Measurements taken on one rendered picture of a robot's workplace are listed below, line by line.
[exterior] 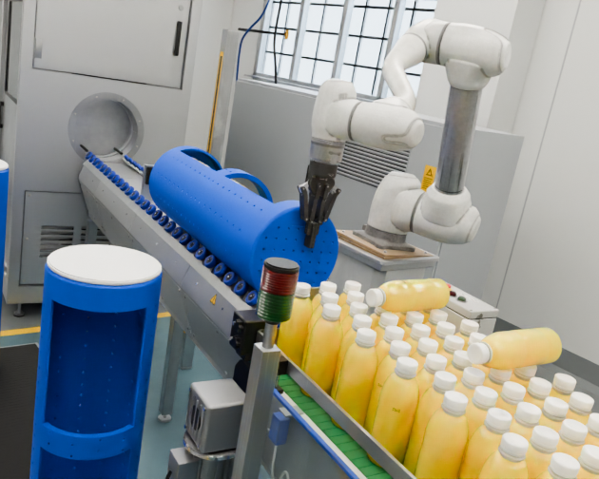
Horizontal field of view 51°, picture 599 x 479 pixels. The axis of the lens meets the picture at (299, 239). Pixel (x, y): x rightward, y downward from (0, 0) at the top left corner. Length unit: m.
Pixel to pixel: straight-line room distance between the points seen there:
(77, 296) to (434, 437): 0.88
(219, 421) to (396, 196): 1.17
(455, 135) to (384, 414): 1.14
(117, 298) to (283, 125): 2.94
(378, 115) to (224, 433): 0.82
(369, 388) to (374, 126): 0.62
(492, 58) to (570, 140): 2.49
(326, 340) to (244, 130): 3.47
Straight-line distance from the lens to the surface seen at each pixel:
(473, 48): 1.99
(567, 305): 4.45
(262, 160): 4.51
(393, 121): 1.54
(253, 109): 4.64
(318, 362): 1.38
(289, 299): 1.09
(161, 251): 2.33
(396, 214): 2.29
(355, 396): 1.30
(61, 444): 1.75
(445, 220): 2.23
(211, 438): 1.46
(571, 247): 4.40
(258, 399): 1.17
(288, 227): 1.70
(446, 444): 1.12
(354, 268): 2.32
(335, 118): 1.60
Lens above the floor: 1.58
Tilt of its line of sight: 15 degrees down
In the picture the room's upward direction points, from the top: 10 degrees clockwise
